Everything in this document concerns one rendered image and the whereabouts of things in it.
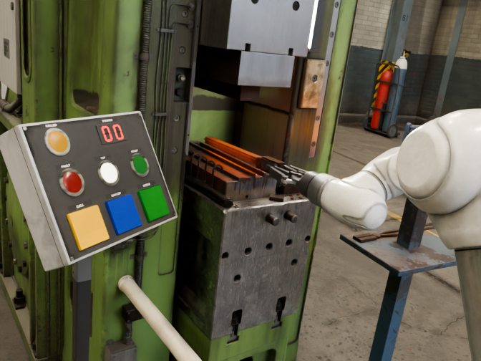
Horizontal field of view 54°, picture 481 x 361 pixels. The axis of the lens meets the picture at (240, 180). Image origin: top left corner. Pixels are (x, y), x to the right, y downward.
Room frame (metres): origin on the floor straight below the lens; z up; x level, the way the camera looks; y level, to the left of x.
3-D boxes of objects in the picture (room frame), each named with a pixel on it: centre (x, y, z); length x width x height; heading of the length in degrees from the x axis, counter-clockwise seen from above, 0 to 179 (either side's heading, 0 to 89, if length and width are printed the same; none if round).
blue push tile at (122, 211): (0.95, 0.25, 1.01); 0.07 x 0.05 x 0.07; 152
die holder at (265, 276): (1.62, 0.05, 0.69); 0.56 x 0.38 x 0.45; 37
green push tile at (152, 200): (1.04, 0.20, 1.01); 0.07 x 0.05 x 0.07; 152
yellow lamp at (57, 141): (0.90, 0.37, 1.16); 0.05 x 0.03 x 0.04; 127
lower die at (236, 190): (1.58, 0.09, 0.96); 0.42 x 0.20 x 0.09; 37
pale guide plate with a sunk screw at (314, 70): (1.71, -0.21, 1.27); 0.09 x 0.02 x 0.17; 127
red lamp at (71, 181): (0.88, 0.33, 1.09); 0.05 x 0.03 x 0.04; 127
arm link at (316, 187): (1.21, -0.23, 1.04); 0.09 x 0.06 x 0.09; 127
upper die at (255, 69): (1.58, 0.09, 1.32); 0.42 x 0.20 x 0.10; 37
